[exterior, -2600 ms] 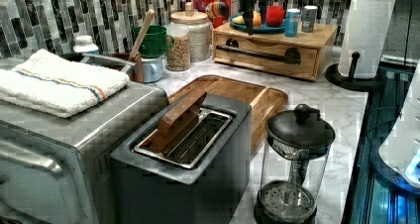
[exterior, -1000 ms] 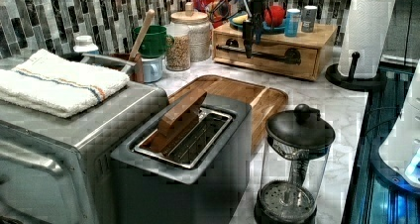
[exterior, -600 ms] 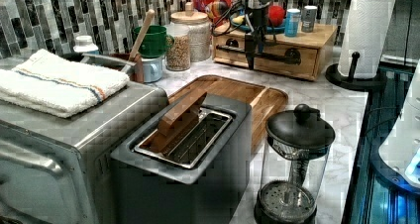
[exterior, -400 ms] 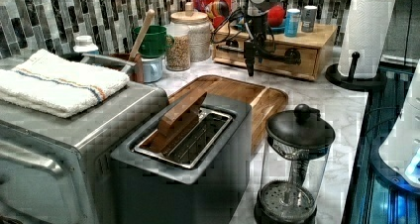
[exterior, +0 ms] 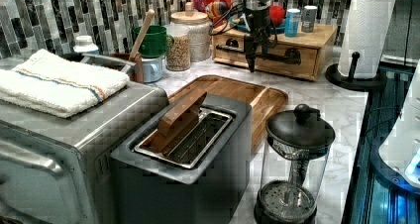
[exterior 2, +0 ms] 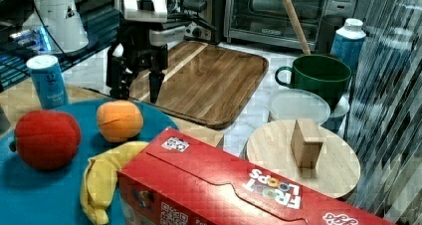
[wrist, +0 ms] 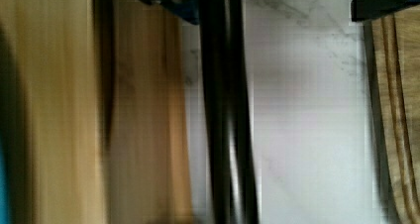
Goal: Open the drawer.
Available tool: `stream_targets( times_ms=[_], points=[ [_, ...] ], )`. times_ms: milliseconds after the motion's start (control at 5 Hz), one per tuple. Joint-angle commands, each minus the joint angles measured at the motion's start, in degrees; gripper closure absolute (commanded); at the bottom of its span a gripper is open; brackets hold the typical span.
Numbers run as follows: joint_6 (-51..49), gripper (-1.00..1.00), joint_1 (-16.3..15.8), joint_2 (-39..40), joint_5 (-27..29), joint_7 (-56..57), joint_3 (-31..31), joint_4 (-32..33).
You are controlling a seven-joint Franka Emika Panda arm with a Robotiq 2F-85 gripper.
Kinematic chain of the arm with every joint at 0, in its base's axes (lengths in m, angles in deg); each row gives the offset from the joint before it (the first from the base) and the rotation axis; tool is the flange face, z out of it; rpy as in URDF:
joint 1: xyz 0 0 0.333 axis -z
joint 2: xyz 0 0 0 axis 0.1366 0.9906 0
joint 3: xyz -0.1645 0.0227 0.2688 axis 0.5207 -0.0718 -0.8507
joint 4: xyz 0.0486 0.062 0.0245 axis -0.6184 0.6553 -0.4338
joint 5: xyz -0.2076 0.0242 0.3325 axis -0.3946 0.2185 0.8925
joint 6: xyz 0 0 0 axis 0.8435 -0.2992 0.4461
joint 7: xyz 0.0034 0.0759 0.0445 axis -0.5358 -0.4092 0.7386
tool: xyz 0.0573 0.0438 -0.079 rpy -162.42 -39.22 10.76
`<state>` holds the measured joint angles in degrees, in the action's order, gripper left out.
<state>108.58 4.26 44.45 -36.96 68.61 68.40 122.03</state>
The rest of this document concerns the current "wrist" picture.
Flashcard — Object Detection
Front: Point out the wooden drawer box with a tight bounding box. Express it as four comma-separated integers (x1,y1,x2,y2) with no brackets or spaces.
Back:
1,0,112,224

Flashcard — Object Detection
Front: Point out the teal plate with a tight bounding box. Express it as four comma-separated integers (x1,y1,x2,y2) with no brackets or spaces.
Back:
0,147,11,224

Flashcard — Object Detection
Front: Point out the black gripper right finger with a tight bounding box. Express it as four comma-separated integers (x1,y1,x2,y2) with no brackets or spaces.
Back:
351,0,420,22

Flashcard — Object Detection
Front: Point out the wooden cutting board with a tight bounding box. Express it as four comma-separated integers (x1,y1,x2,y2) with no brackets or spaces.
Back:
371,6,419,224

